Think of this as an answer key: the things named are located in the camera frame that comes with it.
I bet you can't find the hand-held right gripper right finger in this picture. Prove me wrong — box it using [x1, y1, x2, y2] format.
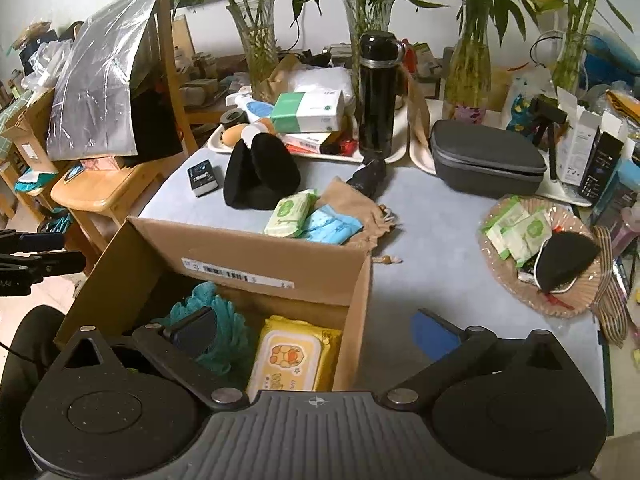
[382, 309, 576, 409]

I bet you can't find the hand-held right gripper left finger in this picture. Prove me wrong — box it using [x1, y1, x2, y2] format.
[47, 306, 251, 412]

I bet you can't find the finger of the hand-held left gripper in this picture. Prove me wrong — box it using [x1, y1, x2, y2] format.
[0, 229, 67, 253]
[0, 251, 87, 279]

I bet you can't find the cardboard box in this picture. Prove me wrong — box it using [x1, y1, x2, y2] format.
[52, 216, 374, 402]

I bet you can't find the green wet wipes pack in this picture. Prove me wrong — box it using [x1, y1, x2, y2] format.
[263, 189, 321, 239]

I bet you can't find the teal mesh bath sponge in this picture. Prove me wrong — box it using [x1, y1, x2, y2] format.
[162, 281, 257, 377]

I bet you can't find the teal cloth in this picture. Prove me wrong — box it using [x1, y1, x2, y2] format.
[14, 171, 64, 197]

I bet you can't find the person's black trouser leg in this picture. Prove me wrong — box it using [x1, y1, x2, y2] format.
[0, 304, 67, 413]

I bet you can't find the wooden chair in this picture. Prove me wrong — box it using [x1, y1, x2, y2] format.
[50, 0, 202, 227]

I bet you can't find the yellow wet wipes pack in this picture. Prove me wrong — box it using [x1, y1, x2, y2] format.
[246, 314, 344, 395]

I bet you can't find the labelled cardboard carton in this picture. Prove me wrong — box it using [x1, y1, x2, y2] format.
[1, 87, 59, 177]

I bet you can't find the small green wipes packet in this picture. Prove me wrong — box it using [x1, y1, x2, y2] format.
[486, 225, 518, 262]
[481, 196, 524, 235]
[506, 209, 554, 267]

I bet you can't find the woven basket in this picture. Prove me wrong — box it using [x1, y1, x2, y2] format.
[477, 194, 609, 319]

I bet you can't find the black pouch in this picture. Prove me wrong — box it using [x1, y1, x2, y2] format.
[536, 231, 602, 295]

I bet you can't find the blue mesh pouch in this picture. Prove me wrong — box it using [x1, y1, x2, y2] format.
[299, 204, 364, 247]

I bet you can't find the small black box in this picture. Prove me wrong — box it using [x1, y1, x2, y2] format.
[187, 158, 220, 197]

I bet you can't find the silver foil bag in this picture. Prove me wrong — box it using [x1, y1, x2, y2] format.
[46, 0, 167, 162]

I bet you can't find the black folded cloth item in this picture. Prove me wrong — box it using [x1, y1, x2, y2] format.
[222, 132, 302, 212]

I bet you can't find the white tray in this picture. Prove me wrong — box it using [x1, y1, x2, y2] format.
[409, 99, 597, 207]
[206, 102, 409, 164]

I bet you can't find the grey hard case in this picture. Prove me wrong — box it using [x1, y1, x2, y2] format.
[429, 118, 549, 194]

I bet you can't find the pink and white box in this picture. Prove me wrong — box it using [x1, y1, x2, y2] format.
[276, 131, 342, 155]

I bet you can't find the white and blue package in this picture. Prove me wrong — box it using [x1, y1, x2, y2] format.
[225, 91, 277, 122]

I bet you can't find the tall black box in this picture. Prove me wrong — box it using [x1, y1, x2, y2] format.
[579, 131, 627, 205]

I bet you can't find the light blue box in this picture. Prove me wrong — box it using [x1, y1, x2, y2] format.
[590, 159, 640, 242]

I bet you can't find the black thermos bottle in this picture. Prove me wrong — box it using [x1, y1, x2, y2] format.
[357, 31, 407, 159]

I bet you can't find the open white box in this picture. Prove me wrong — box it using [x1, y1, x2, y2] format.
[556, 86, 604, 187]

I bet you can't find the small black tripod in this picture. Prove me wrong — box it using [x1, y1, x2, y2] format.
[529, 96, 569, 182]

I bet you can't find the green and white box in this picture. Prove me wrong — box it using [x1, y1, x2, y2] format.
[270, 91, 347, 134]

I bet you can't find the white bag with blue print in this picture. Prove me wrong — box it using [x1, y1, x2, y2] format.
[504, 66, 557, 134]

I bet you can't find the glass vase with lucky bamboo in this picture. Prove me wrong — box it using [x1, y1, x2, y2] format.
[540, 0, 637, 97]
[290, 0, 432, 107]
[159, 0, 281, 104]
[420, 0, 551, 124]

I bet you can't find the white plastic bag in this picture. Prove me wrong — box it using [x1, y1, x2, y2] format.
[286, 66, 354, 99]

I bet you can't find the tan drawstring pouch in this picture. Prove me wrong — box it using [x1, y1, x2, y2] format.
[314, 176, 404, 267]

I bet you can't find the striped woven strap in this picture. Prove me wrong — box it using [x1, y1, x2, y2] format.
[591, 225, 632, 349]

